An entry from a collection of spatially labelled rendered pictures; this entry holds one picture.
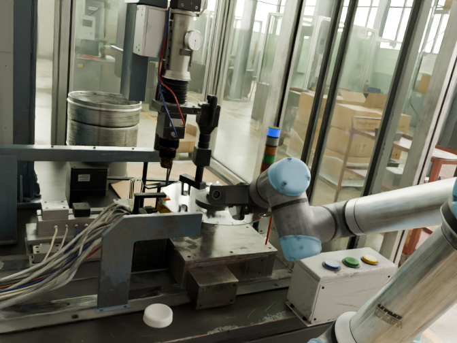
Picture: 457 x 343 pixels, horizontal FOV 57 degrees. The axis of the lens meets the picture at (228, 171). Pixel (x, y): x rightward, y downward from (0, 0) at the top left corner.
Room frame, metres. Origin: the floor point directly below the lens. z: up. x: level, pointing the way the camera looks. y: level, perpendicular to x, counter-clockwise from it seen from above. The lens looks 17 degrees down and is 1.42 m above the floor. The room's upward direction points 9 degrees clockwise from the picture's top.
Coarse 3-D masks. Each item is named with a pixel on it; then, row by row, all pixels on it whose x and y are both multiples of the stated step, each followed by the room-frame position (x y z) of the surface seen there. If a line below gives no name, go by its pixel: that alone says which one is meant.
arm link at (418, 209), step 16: (400, 192) 0.73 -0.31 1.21; (416, 192) 0.70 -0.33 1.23; (432, 192) 0.68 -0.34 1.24; (448, 192) 0.66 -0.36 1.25; (336, 208) 0.82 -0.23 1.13; (352, 208) 0.78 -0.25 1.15; (368, 208) 0.76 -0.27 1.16; (384, 208) 0.73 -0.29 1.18; (400, 208) 0.71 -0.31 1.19; (416, 208) 0.69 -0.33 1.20; (432, 208) 0.67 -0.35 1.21; (336, 224) 0.78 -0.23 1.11; (352, 224) 0.77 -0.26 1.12; (368, 224) 0.75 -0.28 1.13; (384, 224) 0.73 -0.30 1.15; (400, 224) 0.71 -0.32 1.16; (416, 224) 0.70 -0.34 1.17; (432, 224) 0.68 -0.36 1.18
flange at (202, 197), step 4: (204, 192) 1.24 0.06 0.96; (208, 192) 1.21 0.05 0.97; (196, 196) 1.20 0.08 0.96; (200, 196) 1.20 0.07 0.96; (204, 196) 1.20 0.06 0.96; (208, 196) 1.19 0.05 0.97; (196, 200) 1.18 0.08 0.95; (200, 200) 1.17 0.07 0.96; (204, 200) 1.17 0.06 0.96; (208, 200) 1.18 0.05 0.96; (204, 204) 1.16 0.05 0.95; (208, 204) 1.15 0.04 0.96
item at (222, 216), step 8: (176, 184) 1.30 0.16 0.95; (184, 184) 1.31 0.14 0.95; (160, 192) 1.21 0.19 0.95; (168, 192) 1.22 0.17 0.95; (176, 192) 1.23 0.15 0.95; (192, 192) 1.25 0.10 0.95; (200, 192) 1.26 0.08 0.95; (160, 200) 1.14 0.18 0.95; (176, 200) 1.16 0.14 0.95; (184, 200) 1.17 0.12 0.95; (192, 200) 1.18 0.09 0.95; (168, 208) 1.09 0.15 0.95; (176, 208) 1.10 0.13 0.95; (184, 208) 1.11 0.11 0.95; (192, 208) 1.12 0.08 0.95; (200, 208) 1.13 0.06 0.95; (208, 208) 1.14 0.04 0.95; (216, 208) 1.15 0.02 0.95; (224, 208) 1.16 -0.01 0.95; (208, 216) 1.08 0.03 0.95; (216, 216) 1.09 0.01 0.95; (224, 216) 1.10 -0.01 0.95; (248, 216) 1.13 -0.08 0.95; (256, 216) 1.14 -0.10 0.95; (216, 224) 1.04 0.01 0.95; (224, 224) 1.05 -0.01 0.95; (232, 224) 1.06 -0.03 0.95; (240, 224) 1.07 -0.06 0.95
